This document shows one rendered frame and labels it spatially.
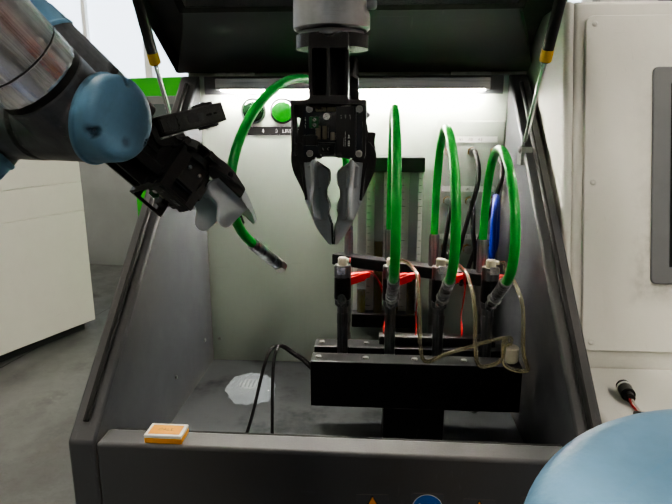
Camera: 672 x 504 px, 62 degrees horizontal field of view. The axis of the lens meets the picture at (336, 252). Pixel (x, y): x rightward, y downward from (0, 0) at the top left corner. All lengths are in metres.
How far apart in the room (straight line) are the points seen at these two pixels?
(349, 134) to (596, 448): 0.40
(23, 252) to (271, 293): 2.61
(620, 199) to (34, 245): 3.29
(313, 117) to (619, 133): 0.60
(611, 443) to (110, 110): 0.43
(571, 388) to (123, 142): 0.63
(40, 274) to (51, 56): 3.34
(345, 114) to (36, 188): 3.29
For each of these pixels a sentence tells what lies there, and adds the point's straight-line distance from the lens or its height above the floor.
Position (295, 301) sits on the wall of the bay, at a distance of 1.25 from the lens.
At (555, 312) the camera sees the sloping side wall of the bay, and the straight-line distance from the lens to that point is 0.88.
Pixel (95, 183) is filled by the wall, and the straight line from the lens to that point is 5.77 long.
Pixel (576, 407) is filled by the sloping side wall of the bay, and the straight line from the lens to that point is 0.83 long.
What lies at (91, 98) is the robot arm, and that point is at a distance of 0.50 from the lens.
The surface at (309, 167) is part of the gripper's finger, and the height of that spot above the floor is 1.31.
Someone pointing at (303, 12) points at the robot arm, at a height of 1.46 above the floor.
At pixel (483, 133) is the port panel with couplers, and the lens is 1.19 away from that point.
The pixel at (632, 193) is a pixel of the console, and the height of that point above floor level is 1.25.
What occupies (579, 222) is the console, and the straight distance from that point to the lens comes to 0.99.
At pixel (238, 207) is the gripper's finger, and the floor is 1.25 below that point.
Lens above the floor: 1.36
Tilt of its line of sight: 13 degrees down
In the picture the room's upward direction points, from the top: straight up
